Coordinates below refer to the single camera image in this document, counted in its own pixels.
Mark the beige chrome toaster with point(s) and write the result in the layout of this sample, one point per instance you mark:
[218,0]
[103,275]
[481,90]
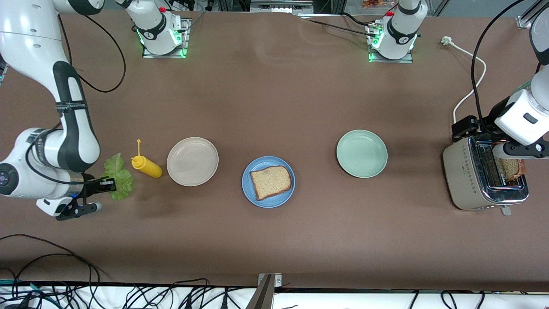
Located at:
[463,176]

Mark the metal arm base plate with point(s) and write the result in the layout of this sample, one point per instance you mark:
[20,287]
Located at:
[185,43]
[390,61]

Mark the blue plate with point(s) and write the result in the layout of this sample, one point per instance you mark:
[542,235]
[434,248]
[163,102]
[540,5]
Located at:
[268,204]

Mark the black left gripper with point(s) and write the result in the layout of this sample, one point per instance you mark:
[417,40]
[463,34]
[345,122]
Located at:
[490,118]

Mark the yellow mustard squeeze bottle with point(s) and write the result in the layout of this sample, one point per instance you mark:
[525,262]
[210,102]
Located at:
[150,168]

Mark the orange food packet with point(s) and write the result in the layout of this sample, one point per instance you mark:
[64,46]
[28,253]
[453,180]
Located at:
[377,3]

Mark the grey power strip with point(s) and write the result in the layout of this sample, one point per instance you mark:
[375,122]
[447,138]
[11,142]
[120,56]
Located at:
[281,6]

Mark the brown bread slice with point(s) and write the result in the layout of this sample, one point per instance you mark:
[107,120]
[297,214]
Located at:
[510,169]
[270,182]

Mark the aluminium profile post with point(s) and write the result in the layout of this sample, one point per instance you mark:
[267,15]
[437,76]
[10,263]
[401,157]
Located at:
[261,296]

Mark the pale green plate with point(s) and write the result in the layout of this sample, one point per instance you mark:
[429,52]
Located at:
[362,153]

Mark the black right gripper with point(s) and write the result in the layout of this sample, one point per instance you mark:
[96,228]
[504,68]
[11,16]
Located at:
[91,183]

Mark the green lettuce leaf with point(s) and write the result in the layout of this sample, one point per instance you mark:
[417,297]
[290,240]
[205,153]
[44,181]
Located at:
[122,176]

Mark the beige plate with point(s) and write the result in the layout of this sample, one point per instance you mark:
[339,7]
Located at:
[193,162]

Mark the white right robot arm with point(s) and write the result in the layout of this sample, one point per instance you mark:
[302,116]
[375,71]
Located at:
[25,34]

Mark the aluminium corner bracket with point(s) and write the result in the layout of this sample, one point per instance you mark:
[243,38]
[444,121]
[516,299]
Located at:
[524,22]

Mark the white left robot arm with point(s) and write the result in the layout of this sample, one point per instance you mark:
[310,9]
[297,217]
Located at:
[399,34]

